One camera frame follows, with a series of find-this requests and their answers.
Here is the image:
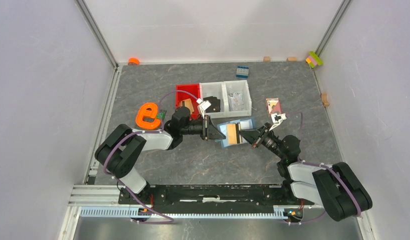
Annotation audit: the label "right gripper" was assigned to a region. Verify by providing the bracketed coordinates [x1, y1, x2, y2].
[237, 122, 286, 160]

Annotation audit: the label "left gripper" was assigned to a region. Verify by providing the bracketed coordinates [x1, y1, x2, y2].
[180, 115, 226, 141]

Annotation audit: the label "blue card holder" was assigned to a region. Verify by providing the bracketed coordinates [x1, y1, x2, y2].
[216, 117, 255, 149]

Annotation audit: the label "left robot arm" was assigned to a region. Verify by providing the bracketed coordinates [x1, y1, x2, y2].
[94, 107, 226, 204]

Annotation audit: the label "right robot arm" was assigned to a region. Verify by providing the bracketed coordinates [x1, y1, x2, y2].
[239, 123, 373, 222]

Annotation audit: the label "black card in bin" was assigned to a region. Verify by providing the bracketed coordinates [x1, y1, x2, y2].
[204, 96, 221, 113]

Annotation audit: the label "silver VIP cards in bin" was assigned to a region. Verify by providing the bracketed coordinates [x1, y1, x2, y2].
[228, 92, 244, 112]

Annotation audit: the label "playing card box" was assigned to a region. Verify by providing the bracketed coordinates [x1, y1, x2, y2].
[266, 98, 282, 115]

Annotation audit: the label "gold cards in red bin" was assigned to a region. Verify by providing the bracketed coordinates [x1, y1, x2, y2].
[179, 98, 195, 114]

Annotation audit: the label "white right plastic bin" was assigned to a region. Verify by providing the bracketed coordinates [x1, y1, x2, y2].
[223, 79, 252, 118]

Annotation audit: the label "white plastic bin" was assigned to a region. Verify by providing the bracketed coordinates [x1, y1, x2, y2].
[199, 82, 229, 119]
[223, 79, 252, 118]

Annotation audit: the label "white middle plastic bin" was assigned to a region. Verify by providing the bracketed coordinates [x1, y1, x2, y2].
[199, 82, 229, 119]

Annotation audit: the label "red plastic bin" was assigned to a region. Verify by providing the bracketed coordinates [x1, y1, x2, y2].
[175, 83, 201, 119]

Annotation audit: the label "green toy brick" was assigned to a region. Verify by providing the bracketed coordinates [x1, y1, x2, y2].
[156, 110, 166, 120]

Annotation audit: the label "blue and grey brick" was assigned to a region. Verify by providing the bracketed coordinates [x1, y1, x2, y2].
[236, 66, 249, 79]

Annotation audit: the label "orange plastic loop toy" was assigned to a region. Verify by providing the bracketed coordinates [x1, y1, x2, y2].
[135, 102, 161, 130]

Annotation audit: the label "wooden arch block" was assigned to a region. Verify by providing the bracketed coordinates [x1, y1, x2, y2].
[321, 92, 330, 108]

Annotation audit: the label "wooden block middle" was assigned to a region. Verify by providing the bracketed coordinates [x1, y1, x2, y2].
[287, 56, 297, 62]

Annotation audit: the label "colourful brick stack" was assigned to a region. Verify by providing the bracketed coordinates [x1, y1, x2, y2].
[305, 51, 323, 69]

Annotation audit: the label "orange tape roll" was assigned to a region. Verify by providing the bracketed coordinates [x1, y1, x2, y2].
[127, 57, 140, 66]

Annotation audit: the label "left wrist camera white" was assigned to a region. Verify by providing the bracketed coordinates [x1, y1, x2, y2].
[196, 98, 211, 117]

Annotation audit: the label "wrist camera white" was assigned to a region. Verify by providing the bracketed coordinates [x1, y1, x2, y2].
[196, 98, 211, 117]
[270, 112, 287, 131]

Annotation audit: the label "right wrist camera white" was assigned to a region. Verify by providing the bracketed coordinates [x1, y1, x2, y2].
[270, 112, 287, 131]

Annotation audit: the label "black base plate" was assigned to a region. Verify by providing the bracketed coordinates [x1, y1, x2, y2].
[137, 184, 312, 214]

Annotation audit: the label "blue toothed rail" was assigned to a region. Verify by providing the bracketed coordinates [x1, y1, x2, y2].
[80, 206, 288, 220]

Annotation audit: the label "aluminium frame post right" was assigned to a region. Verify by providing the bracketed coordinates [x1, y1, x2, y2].
[315, 0, 353, 57]

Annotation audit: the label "aluminium frame post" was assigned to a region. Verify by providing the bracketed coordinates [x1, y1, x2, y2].
[75, 0, 118, 69]
[315, 0, 353, 57]

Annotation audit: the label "aluminium frame post left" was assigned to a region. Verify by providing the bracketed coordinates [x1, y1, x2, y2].
[75, 0, 118, 69]

